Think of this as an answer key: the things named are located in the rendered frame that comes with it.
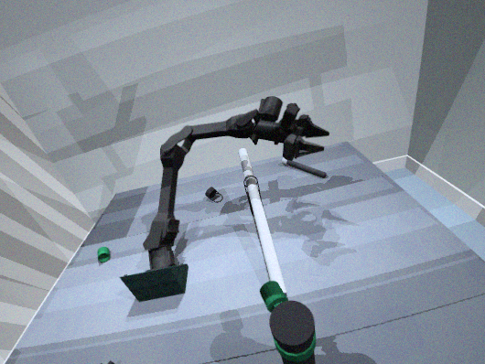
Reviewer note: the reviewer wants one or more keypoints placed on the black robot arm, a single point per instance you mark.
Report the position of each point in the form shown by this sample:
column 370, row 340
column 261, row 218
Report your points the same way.
column 165, row 227

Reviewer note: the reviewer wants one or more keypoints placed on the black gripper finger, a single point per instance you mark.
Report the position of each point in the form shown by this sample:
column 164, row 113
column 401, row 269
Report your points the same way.
column 313, row 130
column 304, row 147

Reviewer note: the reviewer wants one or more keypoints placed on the black rod with white end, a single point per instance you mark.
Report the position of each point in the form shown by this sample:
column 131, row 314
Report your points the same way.
column 304, row 167

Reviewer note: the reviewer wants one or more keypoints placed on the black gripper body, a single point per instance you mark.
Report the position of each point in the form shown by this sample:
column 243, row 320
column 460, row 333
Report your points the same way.
column 279, row 135

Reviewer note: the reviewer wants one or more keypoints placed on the green cup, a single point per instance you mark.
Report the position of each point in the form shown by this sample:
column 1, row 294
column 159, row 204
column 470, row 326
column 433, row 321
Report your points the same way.
column 273, row 295

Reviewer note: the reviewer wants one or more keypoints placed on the green cylinder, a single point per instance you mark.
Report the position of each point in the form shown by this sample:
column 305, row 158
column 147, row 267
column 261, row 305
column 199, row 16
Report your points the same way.
column 103, row 254

